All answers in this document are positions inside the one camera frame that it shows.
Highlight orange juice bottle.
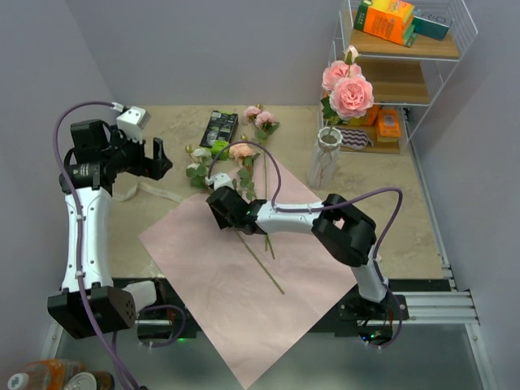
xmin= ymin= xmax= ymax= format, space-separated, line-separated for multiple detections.
xmin=7 ymin=359 xmax=86 ymax=390

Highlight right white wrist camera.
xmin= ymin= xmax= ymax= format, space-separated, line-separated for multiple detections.
xmin=205 ymin=172 xmax=236 ymax=193

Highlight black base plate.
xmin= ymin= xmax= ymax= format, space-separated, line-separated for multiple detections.
xmin=121 ymin=277 xmax=452 ymax=340

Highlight tin can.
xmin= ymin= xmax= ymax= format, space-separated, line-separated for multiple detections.
xmin=63 ymin=371 xmax=115 ymax=390

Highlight peach rose stem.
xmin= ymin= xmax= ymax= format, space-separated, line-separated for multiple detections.
xmin=227 ymin=141 xmax=277 ymax=261

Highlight white ribbed ceramic vase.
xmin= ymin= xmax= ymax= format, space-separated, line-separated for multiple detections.
xmin=307 ymin=127 xmax=343 ymax=189

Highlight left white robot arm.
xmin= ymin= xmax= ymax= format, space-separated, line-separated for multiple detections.
xmin=47 ymin=109 xmax=172 ymax=339

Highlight pink wrapping paper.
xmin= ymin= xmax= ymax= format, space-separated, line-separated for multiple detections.
xmin=140 ymin=167 xmax=355 ymax=388

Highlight white rose stem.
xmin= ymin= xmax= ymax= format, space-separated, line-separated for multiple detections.
xmin=186 ymin=145 xmax=284 ymax=294

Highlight large pink rose stem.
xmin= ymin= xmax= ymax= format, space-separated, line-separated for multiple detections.
xmin=320 ymin=45 xmax=375 ymax=142

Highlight purple wavy eye mask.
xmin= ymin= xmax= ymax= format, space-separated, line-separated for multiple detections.
xmin=337 ymin=128 xmax=374 ymax=150

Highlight white wire wooden shelf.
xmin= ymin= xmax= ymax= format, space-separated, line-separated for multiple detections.
xmin=328 ymin=1 xmax=478 ymax=154

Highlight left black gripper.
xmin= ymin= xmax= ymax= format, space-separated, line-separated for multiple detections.
xmin=103 ymin=125 xmax=172 ymax=180

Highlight orange green box top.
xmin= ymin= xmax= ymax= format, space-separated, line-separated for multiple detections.
xmin=353 ymin=0 xmax=416 ymax=47

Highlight orange packet bottom right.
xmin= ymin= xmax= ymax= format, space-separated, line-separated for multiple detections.
xmin=375 ymin=109 xmax=401 ymax=142

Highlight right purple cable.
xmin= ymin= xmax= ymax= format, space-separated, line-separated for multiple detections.
xmin=206 ymin=141 xmax=405 ymax=349

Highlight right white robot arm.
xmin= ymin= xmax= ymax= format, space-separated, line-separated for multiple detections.
xmin=206 ymin=187 xmax=399 ymax=319

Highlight small pink rose stem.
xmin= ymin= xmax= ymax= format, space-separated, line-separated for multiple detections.
xmin=243 ymin=104 xmax=280 ymax=260

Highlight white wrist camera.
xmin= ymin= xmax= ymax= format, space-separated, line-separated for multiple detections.
xmin=116 ymin=106 xmax=150 ymax=144
xmin=205 ymin=172 xmax=236 ymax=193

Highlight black green product box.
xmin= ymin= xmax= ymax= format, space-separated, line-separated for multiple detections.
xmin=199 ymin=110 xmax=239 ymax=157

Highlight aluminium rail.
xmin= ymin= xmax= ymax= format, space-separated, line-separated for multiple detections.
xmin=41 ymin=278 xmax=479 ymax=359

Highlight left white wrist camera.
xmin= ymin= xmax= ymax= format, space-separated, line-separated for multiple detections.
xmin=116 ymin=106 xmax=150 ymax=144

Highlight beige ribbon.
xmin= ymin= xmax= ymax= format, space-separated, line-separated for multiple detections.
xmin=112 ymin=182 xmax=184 ymax=204

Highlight orange box bottom middle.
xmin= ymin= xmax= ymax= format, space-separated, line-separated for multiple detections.
xmin=349 ymin=105 xmax=381 ymax=126

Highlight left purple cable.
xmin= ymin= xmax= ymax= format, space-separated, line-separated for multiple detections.
xmin=54 ymin=101 xmax=188 ymax=390

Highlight purple cable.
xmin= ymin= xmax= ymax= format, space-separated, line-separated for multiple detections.
xmin=206 ymin=141 xmax=405 ymax=349
xmin=54 ymin=101 xmax=188 ymax=390

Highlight teal box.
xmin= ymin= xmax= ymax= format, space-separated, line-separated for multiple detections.
xmin=413 ymin=10 xmax=453 ymax=41

